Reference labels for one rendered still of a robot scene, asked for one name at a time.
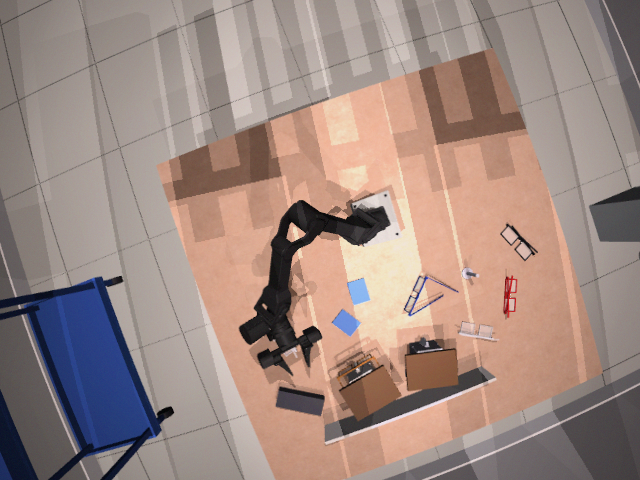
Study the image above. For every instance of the red glasses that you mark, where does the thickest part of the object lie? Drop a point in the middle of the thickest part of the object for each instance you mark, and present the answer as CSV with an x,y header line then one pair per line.
x,y
509,303

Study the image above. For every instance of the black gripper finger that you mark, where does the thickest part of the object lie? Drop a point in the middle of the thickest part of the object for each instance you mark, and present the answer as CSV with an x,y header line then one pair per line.
x,y
284,365
306,353

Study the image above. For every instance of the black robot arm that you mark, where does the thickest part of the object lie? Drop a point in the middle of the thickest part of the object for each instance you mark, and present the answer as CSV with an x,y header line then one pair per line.
x,y
358,228

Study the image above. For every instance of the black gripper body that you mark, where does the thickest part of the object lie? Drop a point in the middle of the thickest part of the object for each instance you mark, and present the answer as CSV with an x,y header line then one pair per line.
x,y
286,340

